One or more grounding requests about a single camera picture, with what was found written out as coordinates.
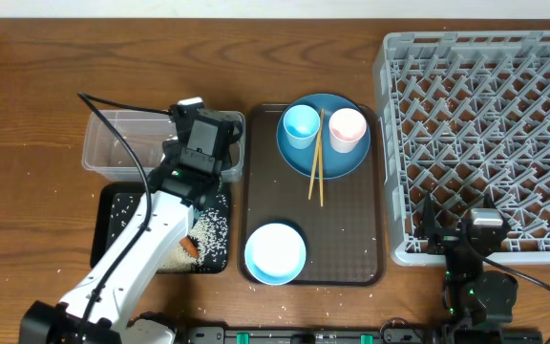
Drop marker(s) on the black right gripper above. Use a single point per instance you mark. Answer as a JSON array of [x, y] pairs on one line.
[[445, 238]]

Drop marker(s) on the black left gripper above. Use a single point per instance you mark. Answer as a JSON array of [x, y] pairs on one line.
[[177, 144]]

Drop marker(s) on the white rice pile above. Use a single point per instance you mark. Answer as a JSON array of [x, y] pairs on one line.
[[210, 233]]

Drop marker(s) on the dark blue plate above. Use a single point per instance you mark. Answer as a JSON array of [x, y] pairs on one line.
[[335, 164]]

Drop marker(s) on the light blue cup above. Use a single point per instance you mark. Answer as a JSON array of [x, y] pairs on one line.
[[301, 124]]

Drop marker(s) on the orange carrot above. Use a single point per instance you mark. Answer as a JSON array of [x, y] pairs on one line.
[[188, 246]]

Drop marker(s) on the wooden chopstick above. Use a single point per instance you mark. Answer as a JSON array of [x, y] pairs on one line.
[[320, 170], [314, 169]]

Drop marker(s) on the light blue bowl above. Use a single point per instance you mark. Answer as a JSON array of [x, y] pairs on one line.
[[275, 254]]

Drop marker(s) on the pink cup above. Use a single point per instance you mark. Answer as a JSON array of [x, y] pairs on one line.
[[346, 127]]

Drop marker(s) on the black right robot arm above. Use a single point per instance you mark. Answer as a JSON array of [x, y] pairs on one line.
[[479, 301]]

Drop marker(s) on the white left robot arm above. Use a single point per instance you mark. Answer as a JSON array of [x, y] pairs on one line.
[[99, 309]]

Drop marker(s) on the grey dishwasher rack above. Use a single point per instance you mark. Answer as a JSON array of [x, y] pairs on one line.
[[464, 116]]

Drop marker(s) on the brown serving tray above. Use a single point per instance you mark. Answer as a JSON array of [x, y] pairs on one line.
[[341, 220]]

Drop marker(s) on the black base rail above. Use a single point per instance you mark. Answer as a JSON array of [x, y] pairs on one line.
[[342, 335]]

